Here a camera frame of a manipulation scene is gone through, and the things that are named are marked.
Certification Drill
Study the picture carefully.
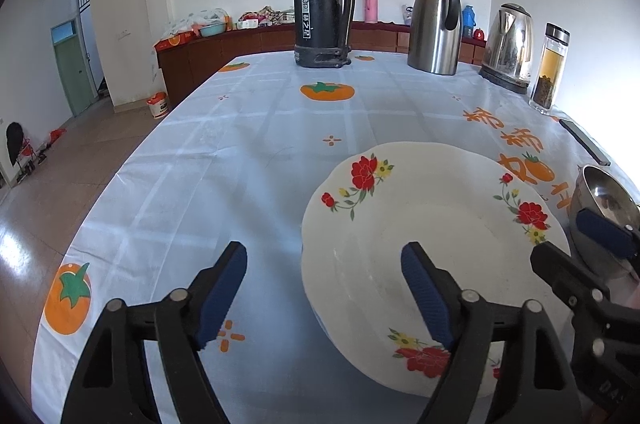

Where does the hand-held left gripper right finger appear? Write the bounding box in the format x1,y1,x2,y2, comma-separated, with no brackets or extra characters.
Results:
401,242,583,424

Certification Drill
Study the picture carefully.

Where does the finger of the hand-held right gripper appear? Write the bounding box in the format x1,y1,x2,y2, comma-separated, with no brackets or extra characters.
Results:
575,209,640,262
530,241,613,320

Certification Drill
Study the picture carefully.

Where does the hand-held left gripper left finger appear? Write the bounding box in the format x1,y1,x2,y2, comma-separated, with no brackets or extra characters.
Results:
60,241,248,424

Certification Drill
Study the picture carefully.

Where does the stainless steel bowl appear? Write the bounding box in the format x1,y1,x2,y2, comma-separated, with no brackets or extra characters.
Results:
567,164,640,277

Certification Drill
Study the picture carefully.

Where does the red flower white plate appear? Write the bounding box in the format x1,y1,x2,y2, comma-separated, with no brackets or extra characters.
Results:
301,141,572,400

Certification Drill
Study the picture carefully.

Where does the black smartphone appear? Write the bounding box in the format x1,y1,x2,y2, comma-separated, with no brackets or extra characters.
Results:
559,118,612,167

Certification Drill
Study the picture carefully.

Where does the orange fruit print tablecloth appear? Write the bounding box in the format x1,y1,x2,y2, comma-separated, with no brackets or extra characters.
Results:
31,51,640,424

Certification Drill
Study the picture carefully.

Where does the glass tea bottle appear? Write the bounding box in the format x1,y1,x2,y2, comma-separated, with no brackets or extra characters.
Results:
529,22,571,115

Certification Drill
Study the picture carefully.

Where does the white plastic bucket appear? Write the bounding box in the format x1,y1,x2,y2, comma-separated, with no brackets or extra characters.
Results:
146,92,170,120

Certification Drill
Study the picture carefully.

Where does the steel electric kettle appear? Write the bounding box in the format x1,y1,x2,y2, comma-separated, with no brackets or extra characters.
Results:
479,3,535,95

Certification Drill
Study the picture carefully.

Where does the brown wooden sideboard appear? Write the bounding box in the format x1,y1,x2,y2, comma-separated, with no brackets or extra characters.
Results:
155,21,488,107

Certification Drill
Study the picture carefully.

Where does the orange cardboard box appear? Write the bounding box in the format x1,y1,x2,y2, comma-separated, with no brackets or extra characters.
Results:
154,30,197,51

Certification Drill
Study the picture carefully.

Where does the black garment on chair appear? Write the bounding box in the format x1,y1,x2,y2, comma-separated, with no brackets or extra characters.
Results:
6,122,26,167

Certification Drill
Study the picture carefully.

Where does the green door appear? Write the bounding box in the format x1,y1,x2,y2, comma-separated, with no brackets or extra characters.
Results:
54,40,96,116

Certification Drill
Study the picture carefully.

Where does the clear plastic bag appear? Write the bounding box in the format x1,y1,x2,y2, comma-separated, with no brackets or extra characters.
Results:
167,7,230,36

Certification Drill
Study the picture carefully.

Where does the black thermos jug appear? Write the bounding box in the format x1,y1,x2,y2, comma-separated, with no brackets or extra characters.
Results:
289,0,356,69

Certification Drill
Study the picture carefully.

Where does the patterned cloth bundle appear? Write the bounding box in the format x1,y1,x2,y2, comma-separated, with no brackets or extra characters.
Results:
237,6,296,29

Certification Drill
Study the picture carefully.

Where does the steel carafe black handle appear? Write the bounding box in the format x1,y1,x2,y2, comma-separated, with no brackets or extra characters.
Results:
406,0,462,76

